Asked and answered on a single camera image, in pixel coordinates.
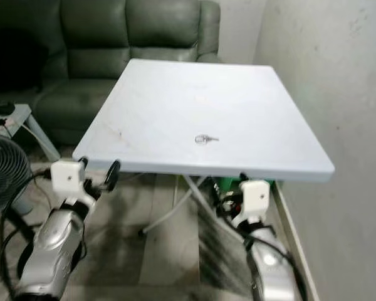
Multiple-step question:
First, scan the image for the silver key with ring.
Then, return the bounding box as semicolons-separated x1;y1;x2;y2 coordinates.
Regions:
194;134;220;145

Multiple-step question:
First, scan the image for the green object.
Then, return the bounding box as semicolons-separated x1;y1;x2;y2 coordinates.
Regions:
215;177;244;193

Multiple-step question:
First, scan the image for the small grey side table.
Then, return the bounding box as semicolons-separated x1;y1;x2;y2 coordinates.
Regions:
0;103;61;162

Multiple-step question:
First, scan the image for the white folding table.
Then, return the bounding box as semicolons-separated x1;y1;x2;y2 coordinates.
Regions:
72;58;336;242

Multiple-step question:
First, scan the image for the black standing fan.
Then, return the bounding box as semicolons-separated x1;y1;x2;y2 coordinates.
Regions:
0;134;35;295

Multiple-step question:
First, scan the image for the black cushion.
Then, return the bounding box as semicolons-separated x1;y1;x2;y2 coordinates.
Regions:
0;28;51;93

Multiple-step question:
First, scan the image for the dark green leather sofa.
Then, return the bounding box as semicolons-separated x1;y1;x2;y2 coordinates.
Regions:
0;0;222;149

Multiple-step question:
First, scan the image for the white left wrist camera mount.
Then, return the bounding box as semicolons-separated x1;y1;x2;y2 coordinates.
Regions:
51;158;96;208

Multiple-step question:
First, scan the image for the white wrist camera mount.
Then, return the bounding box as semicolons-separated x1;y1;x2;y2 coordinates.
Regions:
51;158;96;208
232;179;271;228

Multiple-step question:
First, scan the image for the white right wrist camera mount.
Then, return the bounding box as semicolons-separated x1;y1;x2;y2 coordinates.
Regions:
232;179;271;228

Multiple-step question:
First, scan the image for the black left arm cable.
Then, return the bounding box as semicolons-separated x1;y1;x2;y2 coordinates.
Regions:
0;172;54;295

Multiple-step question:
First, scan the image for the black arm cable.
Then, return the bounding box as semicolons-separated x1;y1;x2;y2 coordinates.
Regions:
266;235;308;301
0;172;54;295

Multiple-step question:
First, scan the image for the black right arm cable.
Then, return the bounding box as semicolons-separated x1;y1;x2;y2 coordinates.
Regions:
266;235;308;301

